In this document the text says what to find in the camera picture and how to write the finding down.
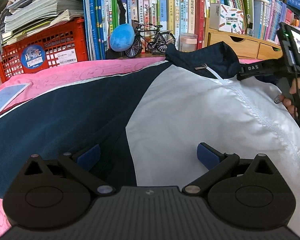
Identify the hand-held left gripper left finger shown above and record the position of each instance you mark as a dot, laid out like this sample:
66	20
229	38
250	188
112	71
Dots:
90	155

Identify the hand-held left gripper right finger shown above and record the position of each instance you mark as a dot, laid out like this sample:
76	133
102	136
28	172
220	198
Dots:
207	155

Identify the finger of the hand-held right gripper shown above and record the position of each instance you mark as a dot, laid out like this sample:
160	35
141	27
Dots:
260	70

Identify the white and navy jacket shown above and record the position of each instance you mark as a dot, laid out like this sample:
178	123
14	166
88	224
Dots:
190	110

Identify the wooden drawer organizer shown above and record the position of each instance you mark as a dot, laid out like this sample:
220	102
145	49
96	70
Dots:
240	45

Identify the row of pastel books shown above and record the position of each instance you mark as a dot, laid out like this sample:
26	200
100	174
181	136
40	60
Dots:
262	12

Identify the white box with colourful print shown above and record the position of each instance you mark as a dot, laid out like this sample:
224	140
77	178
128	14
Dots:
227	18

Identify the clear jar with pink lid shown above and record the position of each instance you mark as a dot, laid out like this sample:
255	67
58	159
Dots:
188	42

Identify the pink rabbit-pattern towel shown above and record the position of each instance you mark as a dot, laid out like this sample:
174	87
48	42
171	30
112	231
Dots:
65	75

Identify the black model bicycle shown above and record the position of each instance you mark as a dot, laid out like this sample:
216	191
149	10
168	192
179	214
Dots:
162	40

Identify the light blue notebook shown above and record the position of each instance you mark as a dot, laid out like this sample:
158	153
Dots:
5	97

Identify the row of colourful upright books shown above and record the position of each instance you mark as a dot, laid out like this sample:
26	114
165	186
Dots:
162	7

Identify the red plastic crate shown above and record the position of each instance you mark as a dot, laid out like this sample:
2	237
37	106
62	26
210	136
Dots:
57	40

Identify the blue egg-shaped plush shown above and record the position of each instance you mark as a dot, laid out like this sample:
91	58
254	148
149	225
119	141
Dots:
122	37

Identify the row of tall blue books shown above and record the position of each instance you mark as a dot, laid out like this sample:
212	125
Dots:
96	20

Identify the stack of magazines and papers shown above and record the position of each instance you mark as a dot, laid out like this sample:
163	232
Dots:
40	7

